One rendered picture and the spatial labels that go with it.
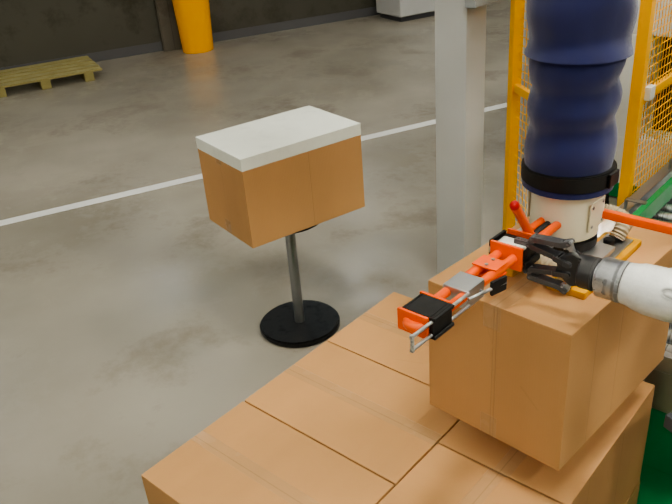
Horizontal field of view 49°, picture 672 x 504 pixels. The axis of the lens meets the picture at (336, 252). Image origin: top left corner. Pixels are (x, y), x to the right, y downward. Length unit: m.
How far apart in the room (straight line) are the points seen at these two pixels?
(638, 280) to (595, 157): 0.35
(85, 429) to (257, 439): 1.26
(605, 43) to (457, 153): 1.73
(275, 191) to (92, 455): 1.30
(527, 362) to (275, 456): 0.79
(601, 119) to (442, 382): 0.79
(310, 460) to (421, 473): 0.31
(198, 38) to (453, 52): 6.93
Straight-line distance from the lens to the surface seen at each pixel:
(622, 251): 2.02
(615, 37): 1.74
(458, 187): 3.43
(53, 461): 3.24
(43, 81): 9.17
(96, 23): 10.20
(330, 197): 3.24
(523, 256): 1.71
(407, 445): 2.17
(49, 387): 3.66
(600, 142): 1.80
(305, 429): 2.24
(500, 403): 1.92
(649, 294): 1.59
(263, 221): 3.08
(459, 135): 3.34
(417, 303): 1.49
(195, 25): 9.88
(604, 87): 1.76
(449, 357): 1.95
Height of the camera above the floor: 2.02
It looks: 28 degrees down
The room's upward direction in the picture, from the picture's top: 5 degrees counter-clockwise
